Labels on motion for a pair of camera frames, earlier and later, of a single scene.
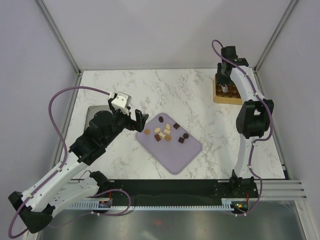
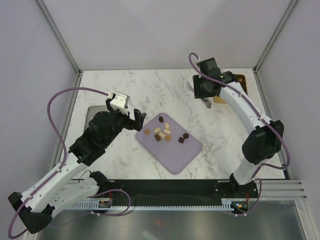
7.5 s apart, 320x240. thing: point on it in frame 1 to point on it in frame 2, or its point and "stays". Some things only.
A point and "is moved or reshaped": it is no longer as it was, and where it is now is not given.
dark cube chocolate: x=181 y=140 stays
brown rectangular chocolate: x=157 y=137 stays
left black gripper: x=133 y=124 stays
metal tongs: x=224 y=89 is moved or reshaped
